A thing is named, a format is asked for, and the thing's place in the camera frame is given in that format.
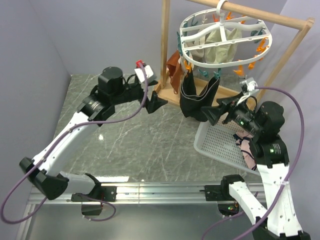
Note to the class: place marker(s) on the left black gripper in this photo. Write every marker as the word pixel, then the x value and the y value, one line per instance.
pixel 154 103

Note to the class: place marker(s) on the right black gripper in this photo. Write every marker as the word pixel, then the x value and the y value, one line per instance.
pixel 213 113

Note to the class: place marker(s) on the black striped underwear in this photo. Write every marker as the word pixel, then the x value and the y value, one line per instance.
pixel 190 103

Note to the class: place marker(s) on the orange clothes peg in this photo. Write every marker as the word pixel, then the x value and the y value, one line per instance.
pixel 187 66

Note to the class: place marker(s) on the white clip hanger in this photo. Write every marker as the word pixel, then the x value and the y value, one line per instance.
pixel 195 29

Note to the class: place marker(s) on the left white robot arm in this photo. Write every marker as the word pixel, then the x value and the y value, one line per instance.
pixel 46 168

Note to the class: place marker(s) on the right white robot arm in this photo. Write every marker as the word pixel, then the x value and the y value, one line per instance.
pixel 278 220

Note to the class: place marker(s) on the pink navy underwear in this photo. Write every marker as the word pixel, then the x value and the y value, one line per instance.
pixel 242 140

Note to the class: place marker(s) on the rust brown underwear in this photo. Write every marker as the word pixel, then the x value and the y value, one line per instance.
pixel 175 71

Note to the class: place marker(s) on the pale green underwear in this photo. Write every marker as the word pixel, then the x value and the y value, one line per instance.
pixel 223 53

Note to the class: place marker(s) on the teal clothes peg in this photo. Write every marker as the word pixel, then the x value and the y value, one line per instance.
pixel 217 74

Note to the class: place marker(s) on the white plastic basket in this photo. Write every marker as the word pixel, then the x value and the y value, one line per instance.
pixel 218 143

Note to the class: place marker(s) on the wooden drying rack frame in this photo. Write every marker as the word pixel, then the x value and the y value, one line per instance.
pixel 165 90

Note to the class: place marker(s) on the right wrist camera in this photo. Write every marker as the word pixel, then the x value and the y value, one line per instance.
pixel 249 87

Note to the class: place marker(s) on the aluminium mounting rail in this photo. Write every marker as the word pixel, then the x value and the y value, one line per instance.
pixel 148 193

